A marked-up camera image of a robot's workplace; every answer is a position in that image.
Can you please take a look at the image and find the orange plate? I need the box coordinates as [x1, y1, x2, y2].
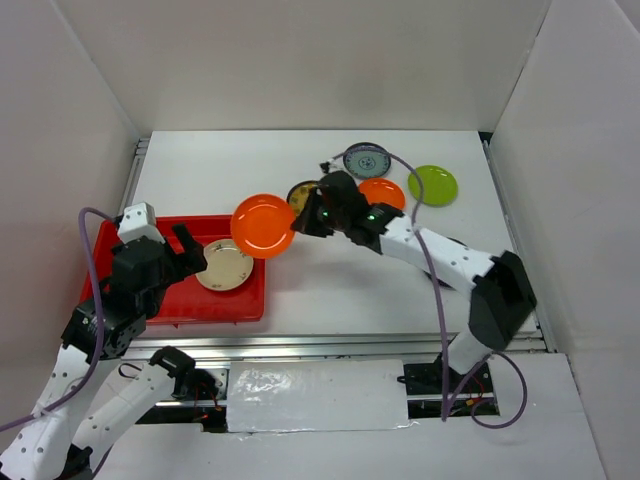
[230, 194, 295, 260]
[358, 178, 406, 210]

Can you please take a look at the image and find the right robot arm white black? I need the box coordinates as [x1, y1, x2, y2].
[291, 171, 537, 392]

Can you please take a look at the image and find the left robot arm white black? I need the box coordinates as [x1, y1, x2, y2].
[1, 224, 206, 479]

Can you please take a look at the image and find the red plastic bin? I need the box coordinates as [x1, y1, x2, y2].
[73, 215, 265, 330]

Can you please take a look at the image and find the yellow patterned plate dark rim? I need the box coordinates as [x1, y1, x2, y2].
[286, 180, 316, 216]

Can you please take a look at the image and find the blue patterned plate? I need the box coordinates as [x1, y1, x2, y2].
[342, 142, 391, 180]

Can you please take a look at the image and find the green plate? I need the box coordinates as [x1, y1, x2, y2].
[407, 165, 459, 207]

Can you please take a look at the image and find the white foam cover board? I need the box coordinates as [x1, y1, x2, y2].
[226, 360, 409, 433]

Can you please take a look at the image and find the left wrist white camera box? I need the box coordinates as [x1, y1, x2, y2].
[117, 202, 163, 244]

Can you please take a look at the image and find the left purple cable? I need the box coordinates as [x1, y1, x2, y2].
[0, 206, 124, 471]

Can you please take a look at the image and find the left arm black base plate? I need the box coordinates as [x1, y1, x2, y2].
[171, 368, 224, 406]

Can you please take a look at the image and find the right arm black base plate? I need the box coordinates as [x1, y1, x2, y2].
[396, 358, 494, 400]

